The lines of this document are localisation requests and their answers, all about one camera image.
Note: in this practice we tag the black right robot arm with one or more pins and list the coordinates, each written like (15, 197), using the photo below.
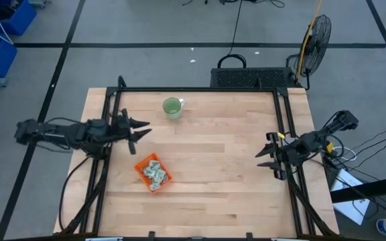
(340, 122)

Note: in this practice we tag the black computer case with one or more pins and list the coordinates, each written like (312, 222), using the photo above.
(250, 77)

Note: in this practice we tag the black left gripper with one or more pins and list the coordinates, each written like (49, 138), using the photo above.
(122, 129)

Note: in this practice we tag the black floor fan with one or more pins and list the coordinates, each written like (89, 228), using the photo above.
(317, 47)

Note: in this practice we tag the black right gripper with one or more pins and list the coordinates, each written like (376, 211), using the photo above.
(287, 155)

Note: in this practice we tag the white cardboard box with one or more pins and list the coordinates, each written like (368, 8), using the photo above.
(354, 214)

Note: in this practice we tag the orange plastic basket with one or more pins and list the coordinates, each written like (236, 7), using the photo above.
(139, 167)

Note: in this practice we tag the black metal beam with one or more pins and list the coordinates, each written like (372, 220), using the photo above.
(374, 189)

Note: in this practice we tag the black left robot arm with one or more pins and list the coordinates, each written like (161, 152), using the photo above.
(79, 132)

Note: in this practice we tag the green ceramic mug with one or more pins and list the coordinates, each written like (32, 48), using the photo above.
(172, 107)

